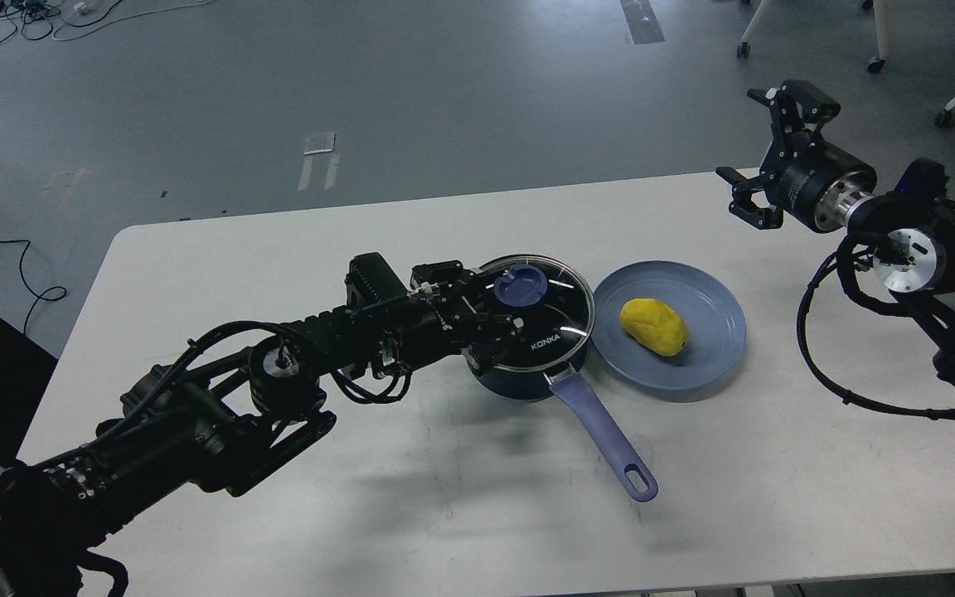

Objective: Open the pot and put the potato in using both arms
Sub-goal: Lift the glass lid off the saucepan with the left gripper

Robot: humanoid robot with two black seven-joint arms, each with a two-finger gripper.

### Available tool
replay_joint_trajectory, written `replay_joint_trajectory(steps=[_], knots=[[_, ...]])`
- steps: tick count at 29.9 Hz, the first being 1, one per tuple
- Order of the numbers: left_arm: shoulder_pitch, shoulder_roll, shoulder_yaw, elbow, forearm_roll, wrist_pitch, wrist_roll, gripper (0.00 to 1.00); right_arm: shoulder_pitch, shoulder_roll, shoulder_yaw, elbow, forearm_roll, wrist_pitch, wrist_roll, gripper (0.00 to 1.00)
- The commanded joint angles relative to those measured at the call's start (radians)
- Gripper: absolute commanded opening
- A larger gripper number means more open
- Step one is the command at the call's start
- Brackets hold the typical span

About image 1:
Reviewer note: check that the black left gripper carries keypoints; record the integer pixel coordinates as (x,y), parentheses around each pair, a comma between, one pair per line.
(447,296)

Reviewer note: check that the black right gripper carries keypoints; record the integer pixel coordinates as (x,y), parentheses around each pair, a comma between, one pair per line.
(813,181)

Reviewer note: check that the glass lid with blue knob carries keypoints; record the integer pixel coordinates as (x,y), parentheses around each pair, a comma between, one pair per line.
(556,325)

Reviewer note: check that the dark blue saucepan purple handle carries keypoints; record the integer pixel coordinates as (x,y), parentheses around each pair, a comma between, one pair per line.
(570,387)

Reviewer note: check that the yellow potato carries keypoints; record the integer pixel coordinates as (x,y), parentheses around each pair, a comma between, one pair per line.
(655,325)

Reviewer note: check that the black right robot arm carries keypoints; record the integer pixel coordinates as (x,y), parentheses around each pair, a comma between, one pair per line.
(897,256)

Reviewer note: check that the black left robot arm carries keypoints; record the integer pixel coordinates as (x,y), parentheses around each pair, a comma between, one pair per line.
(236,406)

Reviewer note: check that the white chair legs with casters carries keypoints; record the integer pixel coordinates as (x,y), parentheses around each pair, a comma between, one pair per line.
(876,10)

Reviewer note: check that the blue round plate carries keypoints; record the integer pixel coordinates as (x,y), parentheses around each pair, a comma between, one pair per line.
(718,331)

